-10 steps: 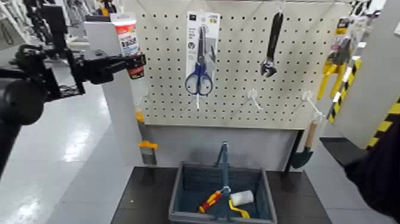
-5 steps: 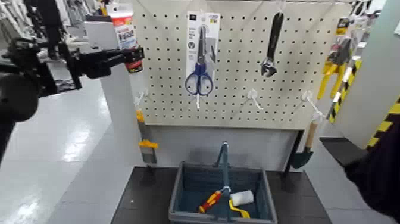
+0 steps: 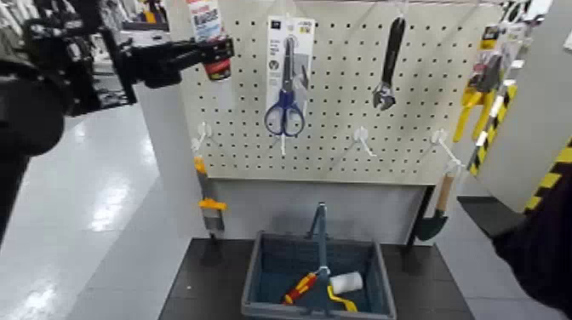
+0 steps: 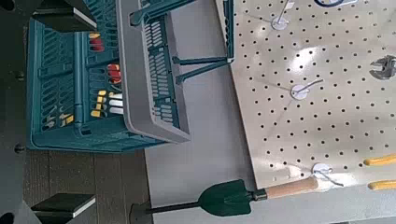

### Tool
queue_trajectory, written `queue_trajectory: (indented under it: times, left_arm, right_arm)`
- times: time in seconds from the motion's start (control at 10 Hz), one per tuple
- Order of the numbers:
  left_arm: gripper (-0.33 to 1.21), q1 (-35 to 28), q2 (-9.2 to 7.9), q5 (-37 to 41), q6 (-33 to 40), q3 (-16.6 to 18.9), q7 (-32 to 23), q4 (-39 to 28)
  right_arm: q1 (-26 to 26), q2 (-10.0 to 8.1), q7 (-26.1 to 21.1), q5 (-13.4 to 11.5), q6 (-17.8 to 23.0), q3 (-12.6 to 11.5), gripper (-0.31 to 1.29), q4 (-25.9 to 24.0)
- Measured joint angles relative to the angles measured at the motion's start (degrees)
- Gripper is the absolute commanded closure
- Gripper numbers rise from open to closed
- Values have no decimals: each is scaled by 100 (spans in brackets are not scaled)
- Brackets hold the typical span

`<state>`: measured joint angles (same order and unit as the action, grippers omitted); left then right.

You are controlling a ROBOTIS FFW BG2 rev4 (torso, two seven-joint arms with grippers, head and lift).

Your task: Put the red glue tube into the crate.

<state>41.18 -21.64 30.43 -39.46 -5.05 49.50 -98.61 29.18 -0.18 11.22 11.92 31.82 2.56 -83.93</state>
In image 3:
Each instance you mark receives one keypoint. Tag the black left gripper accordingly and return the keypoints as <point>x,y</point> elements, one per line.
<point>154,62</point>

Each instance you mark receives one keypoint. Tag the red glue tube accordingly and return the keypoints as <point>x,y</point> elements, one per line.
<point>210,22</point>

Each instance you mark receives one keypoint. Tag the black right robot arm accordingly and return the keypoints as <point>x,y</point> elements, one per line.
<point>545,250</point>

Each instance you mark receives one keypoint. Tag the blue scissors on card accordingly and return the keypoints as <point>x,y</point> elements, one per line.
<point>286,67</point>

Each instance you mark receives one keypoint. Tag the white pegboard hook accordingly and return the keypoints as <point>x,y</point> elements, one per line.
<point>362,136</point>
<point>203,134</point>
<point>447,149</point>
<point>283,145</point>

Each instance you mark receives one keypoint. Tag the grey side panel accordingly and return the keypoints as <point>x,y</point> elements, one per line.
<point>165,143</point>

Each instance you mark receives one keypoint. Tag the grey yellow bar clamp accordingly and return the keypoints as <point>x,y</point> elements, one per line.
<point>210,205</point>

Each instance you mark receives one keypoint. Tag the white pegboard panel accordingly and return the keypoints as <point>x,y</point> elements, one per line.
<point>344,147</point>

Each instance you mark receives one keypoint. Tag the red yellow screwdriver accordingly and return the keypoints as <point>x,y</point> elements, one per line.
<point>301,288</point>

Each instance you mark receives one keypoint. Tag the black support leg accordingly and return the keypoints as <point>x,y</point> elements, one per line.
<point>420,219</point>

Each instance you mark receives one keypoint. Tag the yellow black striped bar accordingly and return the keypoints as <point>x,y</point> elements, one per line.
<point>489,129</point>

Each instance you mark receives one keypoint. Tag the black shelf board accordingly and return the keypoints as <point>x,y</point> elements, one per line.
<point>489,214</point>

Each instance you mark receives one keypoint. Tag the grey column hazard stripe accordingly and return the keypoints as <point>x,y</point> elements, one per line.
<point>536,111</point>

